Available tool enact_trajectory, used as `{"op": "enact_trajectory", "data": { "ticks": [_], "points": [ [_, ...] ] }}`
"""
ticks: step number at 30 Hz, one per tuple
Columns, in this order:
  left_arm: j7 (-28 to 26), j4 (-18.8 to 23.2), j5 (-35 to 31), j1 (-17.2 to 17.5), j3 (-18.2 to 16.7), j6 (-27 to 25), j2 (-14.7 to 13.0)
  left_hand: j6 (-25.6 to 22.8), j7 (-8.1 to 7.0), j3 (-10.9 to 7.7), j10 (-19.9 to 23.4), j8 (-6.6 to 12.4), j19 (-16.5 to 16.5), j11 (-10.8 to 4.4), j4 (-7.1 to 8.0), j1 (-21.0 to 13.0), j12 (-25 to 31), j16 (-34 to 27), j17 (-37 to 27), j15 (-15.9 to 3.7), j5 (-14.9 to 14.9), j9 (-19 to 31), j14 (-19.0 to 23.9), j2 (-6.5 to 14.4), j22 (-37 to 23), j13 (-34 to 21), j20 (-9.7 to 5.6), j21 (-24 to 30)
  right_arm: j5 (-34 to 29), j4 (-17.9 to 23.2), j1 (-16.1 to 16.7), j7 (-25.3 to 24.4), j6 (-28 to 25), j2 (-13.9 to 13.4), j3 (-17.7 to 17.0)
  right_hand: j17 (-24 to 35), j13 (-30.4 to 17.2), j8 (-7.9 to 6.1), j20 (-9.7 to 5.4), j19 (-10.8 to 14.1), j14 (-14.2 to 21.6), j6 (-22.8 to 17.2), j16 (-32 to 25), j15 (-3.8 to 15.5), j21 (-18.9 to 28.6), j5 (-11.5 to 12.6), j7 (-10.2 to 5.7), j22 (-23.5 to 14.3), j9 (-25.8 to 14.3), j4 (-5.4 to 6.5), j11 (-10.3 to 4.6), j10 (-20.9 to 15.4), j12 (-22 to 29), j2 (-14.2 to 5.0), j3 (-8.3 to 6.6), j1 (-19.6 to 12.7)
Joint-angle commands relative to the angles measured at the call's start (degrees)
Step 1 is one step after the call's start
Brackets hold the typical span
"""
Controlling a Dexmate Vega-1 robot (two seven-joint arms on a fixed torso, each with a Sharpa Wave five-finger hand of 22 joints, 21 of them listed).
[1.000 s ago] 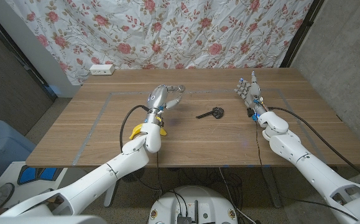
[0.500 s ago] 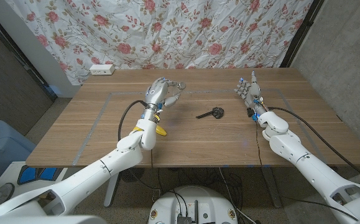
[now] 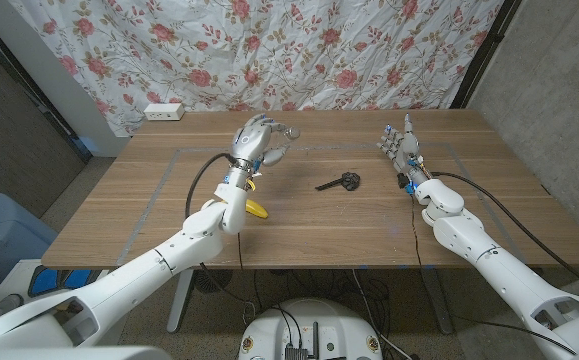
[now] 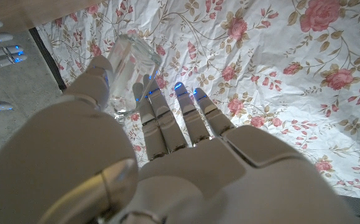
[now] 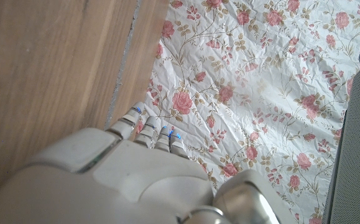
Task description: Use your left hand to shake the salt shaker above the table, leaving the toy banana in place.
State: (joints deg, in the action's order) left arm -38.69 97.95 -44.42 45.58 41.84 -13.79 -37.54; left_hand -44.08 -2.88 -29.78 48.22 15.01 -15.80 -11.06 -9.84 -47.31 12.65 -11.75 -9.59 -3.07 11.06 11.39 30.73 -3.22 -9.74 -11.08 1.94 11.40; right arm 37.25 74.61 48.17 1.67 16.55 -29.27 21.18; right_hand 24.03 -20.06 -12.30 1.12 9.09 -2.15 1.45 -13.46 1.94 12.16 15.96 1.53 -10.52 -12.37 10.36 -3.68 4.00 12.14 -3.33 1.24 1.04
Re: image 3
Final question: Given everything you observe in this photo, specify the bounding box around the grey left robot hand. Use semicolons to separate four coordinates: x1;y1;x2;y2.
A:
228;113;301;174

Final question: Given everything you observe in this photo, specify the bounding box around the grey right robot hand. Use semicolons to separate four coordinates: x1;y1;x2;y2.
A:
376;113;433;189

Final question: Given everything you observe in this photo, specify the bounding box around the glass salt shaker silver cap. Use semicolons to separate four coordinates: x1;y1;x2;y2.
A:
268;125;302;151

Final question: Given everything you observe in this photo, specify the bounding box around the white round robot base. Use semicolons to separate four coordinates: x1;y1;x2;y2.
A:
237;298;384;360

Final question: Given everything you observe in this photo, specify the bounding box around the yellow toy banana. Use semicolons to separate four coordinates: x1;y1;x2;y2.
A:
244;198;270;220

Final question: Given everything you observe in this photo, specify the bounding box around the small black key-shaped tool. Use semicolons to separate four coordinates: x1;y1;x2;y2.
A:
314;171;362;192

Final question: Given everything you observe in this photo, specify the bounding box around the white power strip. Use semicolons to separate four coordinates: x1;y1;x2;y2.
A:
143;102;186;122

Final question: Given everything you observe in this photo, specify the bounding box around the floral rose print backdrop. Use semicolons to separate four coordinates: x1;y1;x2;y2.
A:
8;0;505;137

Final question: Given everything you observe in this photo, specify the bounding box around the black backdrop stand pole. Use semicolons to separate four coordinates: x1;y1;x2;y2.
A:
449;0;523;110

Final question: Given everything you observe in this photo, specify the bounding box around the small black floor fan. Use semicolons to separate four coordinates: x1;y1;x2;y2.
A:
193;269;234;294

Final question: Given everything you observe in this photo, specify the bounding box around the metal table leg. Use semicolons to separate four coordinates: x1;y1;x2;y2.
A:
421;269;454;335
166;269;194;334

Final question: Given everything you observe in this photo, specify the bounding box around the white board with blue shapes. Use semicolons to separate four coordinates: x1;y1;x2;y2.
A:
0;258;110;324

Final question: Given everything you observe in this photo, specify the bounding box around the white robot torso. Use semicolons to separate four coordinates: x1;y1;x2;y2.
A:
0;344;173;360

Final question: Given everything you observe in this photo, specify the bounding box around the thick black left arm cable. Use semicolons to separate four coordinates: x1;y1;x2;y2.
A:
184;152;240;219

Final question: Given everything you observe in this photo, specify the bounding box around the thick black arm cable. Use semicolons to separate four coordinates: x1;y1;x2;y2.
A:
184;152;240;219
431;171;579;301

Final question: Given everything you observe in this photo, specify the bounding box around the thin black hanging cable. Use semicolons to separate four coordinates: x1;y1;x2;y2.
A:
410;193;426;271

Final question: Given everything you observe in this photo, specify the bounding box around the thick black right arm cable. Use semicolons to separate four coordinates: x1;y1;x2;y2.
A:
431;171;579;301

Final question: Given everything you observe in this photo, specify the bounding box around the thin black floor cable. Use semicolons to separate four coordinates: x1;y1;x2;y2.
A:
451;313;578;357

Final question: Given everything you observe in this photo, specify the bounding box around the black door frame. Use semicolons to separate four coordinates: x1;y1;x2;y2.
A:
0;9;93;161

